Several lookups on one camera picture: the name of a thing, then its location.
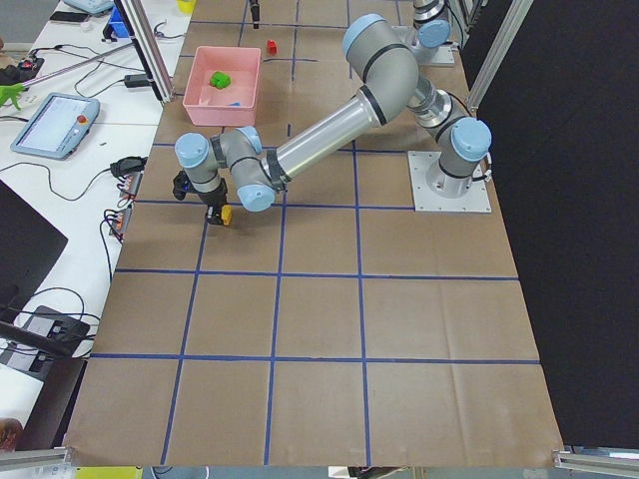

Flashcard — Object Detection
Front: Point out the black camera stand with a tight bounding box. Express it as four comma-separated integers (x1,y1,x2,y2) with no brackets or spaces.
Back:
1,306,91,357

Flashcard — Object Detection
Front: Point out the yellow toy block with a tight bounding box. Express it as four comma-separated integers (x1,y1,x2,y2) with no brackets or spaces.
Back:
220,205,233,227

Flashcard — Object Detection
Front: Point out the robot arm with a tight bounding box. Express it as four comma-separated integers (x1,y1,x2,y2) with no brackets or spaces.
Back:
342,1,451,53
173,13,492,226

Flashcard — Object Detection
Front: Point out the green toy block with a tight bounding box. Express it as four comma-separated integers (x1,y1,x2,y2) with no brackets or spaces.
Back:
209,71,232,90

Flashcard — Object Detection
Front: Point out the pink plastic box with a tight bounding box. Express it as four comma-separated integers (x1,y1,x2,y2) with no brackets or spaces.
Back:
183,46,262,127

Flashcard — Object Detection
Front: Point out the grey usb hub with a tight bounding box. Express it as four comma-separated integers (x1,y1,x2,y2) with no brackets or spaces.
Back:
117,172,143,199

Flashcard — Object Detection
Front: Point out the grabber reach tool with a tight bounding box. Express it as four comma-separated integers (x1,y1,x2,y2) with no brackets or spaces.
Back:
0,43,133,110

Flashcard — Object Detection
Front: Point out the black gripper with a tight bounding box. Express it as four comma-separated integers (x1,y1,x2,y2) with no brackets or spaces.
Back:
173,170,228,226

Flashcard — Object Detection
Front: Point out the blue storage bin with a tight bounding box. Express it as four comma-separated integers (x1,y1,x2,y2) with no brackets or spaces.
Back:
103,7,130,39

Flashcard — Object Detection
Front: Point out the aluminium frame post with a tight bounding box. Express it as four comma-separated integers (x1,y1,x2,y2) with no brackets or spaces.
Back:
114,0,175,104

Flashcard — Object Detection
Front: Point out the red toy block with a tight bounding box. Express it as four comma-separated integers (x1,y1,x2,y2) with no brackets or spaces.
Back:
267,40,278,56

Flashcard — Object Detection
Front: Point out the black power adapter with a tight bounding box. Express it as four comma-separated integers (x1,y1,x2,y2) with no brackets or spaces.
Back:
123,74,151,89

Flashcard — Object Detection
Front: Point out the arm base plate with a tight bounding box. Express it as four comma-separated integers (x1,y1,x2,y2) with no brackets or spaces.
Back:
392,26,455,67
407,151,492,215

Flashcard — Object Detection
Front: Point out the teach pendant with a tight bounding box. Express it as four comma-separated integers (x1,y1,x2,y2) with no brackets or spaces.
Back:
10,93,101,160

